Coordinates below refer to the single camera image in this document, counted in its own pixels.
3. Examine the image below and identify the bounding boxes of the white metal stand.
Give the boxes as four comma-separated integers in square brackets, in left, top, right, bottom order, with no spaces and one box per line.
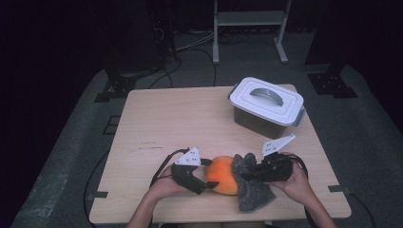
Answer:
[212,0,292,65]

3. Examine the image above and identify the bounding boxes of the right hand-held gripper black cable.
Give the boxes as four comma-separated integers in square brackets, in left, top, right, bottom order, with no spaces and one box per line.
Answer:
[290,153,318,228]

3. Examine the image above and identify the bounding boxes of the left hand-held gripper black cable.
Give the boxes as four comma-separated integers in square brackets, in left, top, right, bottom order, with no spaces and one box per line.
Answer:
[149,147,191,188]

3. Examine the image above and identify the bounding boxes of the person's left hand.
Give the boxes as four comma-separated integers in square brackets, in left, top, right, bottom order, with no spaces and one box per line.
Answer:
[148,165,191,202]

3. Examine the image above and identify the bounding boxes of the person's right hand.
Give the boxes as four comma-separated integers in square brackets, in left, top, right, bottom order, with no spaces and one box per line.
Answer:
[273,151,314,205]

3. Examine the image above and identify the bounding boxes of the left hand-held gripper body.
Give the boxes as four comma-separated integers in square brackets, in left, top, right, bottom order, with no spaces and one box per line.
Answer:
[170,146,210,196]

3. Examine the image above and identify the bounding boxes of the brown transparent storage box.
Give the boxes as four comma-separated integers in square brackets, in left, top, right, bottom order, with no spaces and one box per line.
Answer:
[227,85,306,141]

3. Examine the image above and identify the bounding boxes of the white floor cables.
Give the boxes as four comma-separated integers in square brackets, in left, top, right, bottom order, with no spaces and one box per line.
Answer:
[175,30,217,52]

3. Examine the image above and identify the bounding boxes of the orange plush toy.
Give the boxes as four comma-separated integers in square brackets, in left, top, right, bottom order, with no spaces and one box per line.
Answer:
[203,155,240,197]

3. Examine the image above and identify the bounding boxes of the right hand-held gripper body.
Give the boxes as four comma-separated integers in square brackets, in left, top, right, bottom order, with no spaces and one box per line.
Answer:
[258,133,297,183]

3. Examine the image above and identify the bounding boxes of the hand-held gripper black cable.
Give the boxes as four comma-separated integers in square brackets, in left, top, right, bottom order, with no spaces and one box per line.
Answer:
[149,147,191,188]
[290,153,318,228]

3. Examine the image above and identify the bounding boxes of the dark tape strip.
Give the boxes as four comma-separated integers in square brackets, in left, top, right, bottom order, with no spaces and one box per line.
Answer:
[86,190,109,202]
[327,184,352,195]

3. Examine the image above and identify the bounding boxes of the black floor cable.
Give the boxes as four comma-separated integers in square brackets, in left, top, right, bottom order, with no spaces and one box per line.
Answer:
[347,190,377,228]
[147,56,183,90]
[177,47,219,87]
[83,151,110,228]

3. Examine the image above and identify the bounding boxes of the grey fuzzy cloth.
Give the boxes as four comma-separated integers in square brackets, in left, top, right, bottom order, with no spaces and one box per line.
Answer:
[232,152,278,214]

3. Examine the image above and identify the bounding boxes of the black stand base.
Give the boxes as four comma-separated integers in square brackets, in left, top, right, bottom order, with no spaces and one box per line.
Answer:
[93,72,138,104]
[307,65,359,99]

